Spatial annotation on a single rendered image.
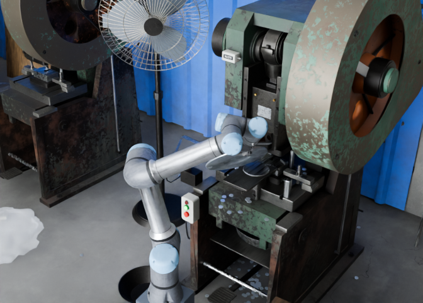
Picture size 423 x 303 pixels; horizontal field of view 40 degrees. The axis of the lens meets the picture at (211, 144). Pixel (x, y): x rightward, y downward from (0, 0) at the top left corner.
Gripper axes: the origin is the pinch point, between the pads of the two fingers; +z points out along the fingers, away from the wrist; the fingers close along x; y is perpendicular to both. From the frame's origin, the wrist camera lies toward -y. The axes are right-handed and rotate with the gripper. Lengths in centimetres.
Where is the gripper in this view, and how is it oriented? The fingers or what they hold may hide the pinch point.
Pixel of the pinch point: (243, 150)
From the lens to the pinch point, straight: 250.1
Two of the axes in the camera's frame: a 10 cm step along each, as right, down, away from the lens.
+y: -9.7, 1.0, -2.2
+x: 1.6, 9.5, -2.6
